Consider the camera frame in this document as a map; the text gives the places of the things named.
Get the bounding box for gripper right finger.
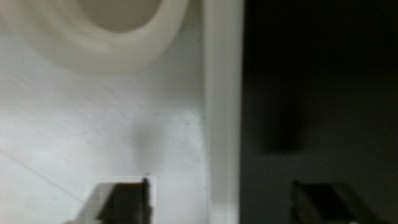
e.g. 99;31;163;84
289;181;379;224

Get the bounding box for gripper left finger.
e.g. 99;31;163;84
63;178;152;224

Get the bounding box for white square tabletop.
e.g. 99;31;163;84
0;0;243;224

